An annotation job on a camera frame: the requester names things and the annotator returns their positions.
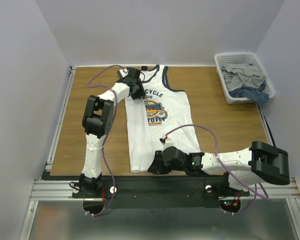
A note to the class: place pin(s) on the white printed tank top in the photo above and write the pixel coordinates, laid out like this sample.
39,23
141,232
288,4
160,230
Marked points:
161,111

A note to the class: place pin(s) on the grey tank top in basket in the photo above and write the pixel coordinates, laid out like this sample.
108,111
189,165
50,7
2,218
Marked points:
242,75

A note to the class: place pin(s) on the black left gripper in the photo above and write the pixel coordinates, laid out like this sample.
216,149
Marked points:
141,92

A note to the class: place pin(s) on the white perforated plastic basket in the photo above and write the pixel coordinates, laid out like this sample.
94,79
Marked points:
238,58

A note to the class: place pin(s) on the aluminium table edge rail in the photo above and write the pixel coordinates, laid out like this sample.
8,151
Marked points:
54,144

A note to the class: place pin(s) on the aluminium front frame rail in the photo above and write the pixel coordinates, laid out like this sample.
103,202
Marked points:
277,218

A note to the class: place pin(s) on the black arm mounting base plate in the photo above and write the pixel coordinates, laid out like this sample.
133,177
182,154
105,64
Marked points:
153,192

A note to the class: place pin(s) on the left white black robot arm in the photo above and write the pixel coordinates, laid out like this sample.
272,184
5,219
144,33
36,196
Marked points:
98,119

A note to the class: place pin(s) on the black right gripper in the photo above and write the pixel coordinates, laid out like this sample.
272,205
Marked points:
157,162

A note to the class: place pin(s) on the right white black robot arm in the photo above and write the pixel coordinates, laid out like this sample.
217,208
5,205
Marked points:
226,173

